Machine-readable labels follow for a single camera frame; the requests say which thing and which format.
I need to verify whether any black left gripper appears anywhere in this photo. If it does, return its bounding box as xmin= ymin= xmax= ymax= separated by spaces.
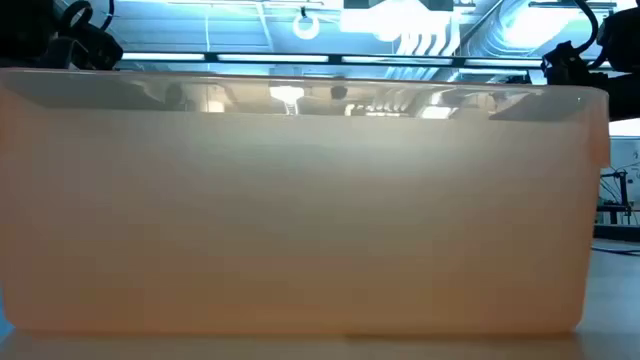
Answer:
xmin=49 ymin=19 xmax=125 ymax=71

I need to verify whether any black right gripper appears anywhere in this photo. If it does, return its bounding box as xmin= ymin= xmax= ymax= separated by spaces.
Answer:
xmin=541 ymin=40 xmax=609 ymax=87

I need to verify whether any orange plastic bin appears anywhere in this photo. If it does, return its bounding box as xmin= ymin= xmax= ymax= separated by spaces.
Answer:
xmin=0 ymin=67 xmax=612 ymax=335

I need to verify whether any black background equipment stand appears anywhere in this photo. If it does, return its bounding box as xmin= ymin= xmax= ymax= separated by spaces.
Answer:
xmin=594 ymin=167 xmax=640 ymax=229

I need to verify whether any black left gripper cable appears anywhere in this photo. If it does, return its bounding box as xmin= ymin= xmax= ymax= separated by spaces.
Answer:
xmin=59 ymin=0 xmax=117 ymax=32

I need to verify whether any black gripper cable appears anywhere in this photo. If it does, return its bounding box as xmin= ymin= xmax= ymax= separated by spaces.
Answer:
xmin=572 ymin=0 xmax=601 ymax=54
xmin=59 ymin=0 xmax=117 ymax=32

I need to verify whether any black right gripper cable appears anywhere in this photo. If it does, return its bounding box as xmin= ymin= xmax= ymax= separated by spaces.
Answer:
xmin=572 ymin=0 xmax=601 ymax=54

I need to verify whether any black aluminium rig frame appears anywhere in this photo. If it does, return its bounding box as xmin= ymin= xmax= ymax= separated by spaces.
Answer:
xmin=592 ymin=223 xmax=640 ymax=245

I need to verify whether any white hanging ring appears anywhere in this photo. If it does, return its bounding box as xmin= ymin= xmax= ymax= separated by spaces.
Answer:
xmin=292 ymin=5 xmax=321 ymax=41

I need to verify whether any black ceiling rail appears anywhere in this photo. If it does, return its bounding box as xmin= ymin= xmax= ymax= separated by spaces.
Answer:
xmin=114 ymin=51 xmax=546 ymax=71

